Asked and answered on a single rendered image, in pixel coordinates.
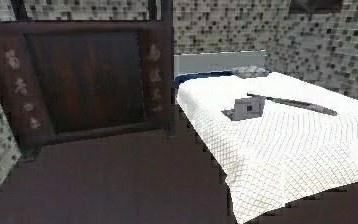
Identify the gray baseball bat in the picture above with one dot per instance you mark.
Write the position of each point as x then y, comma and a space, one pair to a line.
297, 103

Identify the open two-tone gray laptop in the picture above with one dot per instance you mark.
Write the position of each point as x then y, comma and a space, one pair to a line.
248, 108

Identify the bed with white quilt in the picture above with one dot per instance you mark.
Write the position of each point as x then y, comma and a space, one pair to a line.
280, 140

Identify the gray pillow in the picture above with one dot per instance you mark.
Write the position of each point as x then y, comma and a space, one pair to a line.
250, 71

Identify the dark framed wall picture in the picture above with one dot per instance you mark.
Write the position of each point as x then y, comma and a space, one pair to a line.
315, 5

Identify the dark brown wooden cabinet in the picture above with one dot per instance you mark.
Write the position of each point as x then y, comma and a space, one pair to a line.
87, 80

